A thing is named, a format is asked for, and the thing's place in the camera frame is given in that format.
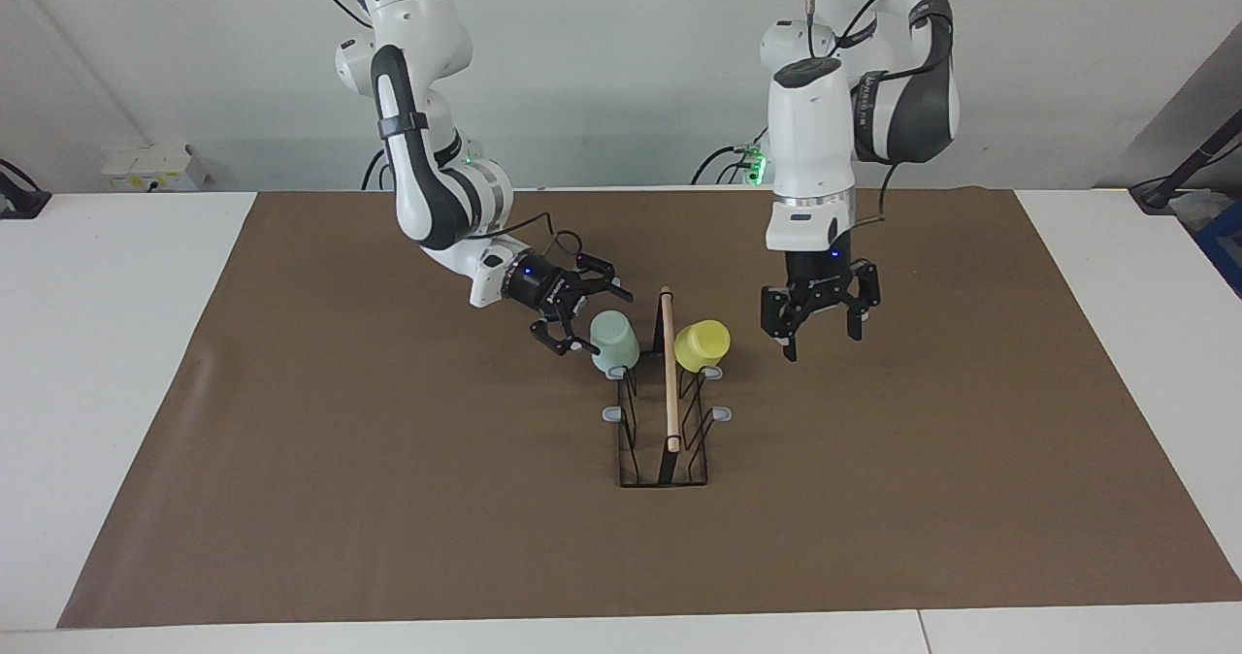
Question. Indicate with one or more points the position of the black table clamp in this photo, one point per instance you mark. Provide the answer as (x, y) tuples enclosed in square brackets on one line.
[(24, 203)]

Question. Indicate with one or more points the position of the white power strip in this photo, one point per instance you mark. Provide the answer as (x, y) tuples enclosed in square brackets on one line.
[(155, 167)]

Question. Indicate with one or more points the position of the yellow plastic cup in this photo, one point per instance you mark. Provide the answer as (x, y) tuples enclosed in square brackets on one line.
[(701, 343)]

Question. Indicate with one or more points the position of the black stand pole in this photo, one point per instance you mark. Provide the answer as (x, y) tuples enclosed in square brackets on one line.
[(1189, 164)]

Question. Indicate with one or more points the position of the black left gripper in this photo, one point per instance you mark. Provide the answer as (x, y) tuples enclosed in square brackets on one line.
[(820, 271)]

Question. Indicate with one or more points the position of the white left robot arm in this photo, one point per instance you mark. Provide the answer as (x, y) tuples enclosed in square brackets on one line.
[(810, 130)]

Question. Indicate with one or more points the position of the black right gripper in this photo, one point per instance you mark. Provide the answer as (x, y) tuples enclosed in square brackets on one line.
[(543, 290)]

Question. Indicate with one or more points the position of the pale green plastic cup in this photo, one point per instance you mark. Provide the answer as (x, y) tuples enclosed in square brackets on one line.
[(613, 342)]

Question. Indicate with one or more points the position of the brown table mat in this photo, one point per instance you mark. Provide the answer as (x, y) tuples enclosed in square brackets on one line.
[(388, 499)]

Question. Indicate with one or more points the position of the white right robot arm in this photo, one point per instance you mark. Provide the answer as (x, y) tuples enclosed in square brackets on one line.
[(422, 159)]

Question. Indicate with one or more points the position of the blue box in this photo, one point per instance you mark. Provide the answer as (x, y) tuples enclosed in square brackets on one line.
[(1225, 246)]

